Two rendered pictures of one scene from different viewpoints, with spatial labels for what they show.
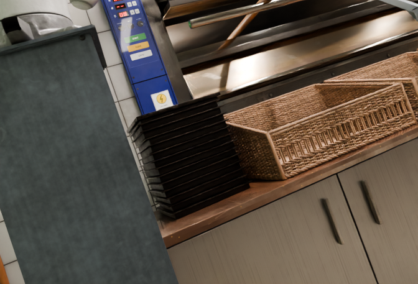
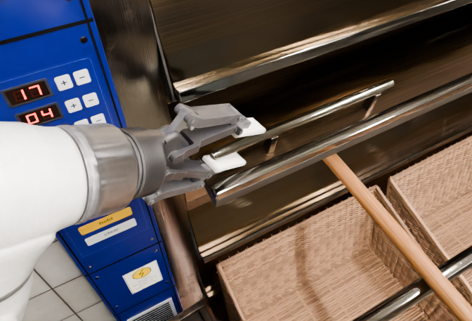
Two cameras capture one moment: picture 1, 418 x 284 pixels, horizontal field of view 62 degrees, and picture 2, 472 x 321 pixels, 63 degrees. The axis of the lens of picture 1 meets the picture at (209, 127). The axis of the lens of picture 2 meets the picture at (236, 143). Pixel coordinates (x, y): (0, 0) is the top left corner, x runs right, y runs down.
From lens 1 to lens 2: 1.50 m
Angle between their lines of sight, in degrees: 52
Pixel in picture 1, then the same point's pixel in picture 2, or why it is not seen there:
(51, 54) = not seen: outside the picture
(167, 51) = not seen: hidden behind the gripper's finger
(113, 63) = not seen: hidden behind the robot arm
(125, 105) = (68, 287)
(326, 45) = (428, 121)
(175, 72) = (174, 220)
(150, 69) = (127, 245)
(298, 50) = (387, 133)
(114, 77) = (41, 264)
